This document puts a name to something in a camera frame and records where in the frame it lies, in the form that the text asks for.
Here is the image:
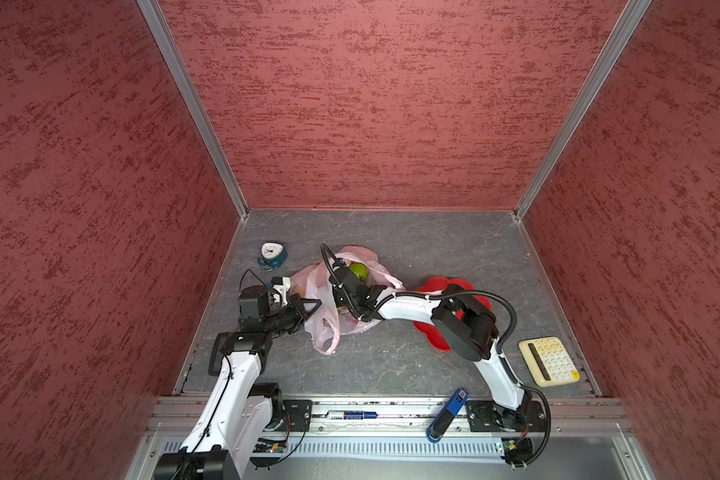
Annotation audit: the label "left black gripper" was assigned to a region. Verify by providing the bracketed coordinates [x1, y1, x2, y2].
[264, 293, 321, 335]

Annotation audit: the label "green fake apple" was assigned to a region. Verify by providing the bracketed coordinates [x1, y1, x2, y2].
[349, 263, 369, 283]

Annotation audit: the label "pink plastic bag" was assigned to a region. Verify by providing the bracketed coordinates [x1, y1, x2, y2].
[291, 246, 404, 355]

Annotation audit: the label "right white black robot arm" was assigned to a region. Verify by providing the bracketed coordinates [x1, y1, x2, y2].
[329, 266, 531, 428]

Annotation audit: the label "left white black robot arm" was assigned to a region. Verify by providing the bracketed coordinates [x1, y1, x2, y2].
[152, 289, 322, 479]

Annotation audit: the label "white teal kitchen timer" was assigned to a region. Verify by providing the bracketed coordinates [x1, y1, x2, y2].
[257, 242, 288, 271]

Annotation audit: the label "red flower-shaped bowl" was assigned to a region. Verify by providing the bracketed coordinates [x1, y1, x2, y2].
[414, 277, 498, 362]

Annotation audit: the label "left circuit board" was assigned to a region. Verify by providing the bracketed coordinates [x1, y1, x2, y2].
[253, 438, 289, 455]

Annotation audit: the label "circuit board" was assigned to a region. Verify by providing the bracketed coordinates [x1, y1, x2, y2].
[253, 438, 289, 455]
[502, 438, 534, 467]

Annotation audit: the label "blue black marker tool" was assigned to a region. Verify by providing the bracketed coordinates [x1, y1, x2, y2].
[426, 387, 468, 443]

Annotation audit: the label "cream yellow calculator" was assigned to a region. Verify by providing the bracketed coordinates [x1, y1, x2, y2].
[518, 336, 581, 388]

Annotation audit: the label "right circuit board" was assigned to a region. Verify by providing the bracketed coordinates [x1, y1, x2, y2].
[502, 438, 534, 467]

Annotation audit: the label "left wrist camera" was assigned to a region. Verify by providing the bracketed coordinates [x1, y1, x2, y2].
[238, 276, 292, 321]

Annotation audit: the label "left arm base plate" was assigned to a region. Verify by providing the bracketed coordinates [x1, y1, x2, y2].
[275, 399, 314, 433]

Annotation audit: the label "blue pen in rail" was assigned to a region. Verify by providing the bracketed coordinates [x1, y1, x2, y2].
[326, 410, 378, 421]

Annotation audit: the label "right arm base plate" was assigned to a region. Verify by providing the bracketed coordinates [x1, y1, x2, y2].
[466, 400, 549, 434]

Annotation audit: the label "aluminium front rail frame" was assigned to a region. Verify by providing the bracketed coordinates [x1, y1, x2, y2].
[126, 395, 654, 479]

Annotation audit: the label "left aluminium corner post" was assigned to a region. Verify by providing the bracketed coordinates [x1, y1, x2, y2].
[137, 0, 250, 221]

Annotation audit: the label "aluminium corner post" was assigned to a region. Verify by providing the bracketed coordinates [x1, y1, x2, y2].
[514, 0, 652, 222]
[137, 0, 250, 221]

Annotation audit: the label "right aluminium corner post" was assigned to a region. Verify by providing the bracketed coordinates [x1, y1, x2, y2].
[514, 0, 652, 222]

